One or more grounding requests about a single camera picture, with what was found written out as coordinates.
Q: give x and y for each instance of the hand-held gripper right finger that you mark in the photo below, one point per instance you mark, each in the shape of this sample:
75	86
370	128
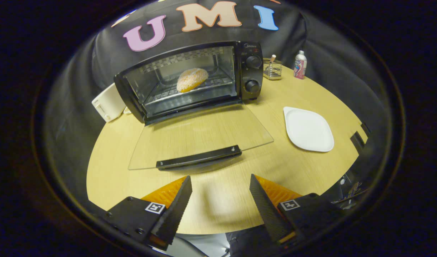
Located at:
265	210

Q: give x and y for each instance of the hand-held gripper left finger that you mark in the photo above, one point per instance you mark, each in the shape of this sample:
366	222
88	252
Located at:
176	210

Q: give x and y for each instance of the round sugared bread bun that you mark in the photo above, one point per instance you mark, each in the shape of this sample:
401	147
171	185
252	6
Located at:
192	79

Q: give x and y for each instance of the black toaster oven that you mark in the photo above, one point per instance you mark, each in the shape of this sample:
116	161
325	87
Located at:
252	71

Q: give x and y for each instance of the white pop-up toaster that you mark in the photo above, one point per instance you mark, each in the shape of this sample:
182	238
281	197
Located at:
108	103

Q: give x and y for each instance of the dark clothing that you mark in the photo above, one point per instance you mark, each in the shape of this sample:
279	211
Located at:
247	243

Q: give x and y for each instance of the light grey clothing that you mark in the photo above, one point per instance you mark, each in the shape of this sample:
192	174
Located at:
195	247

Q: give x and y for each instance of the white square plate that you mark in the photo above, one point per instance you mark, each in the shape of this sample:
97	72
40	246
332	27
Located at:
307	130

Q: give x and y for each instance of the black table clamp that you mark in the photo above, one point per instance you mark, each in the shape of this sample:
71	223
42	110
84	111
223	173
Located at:
357	141
365	128

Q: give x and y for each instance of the white pink spray bottle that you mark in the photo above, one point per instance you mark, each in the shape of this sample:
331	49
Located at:
300	65

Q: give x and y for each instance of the small stick in holder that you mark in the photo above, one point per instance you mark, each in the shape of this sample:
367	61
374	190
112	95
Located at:
272	58

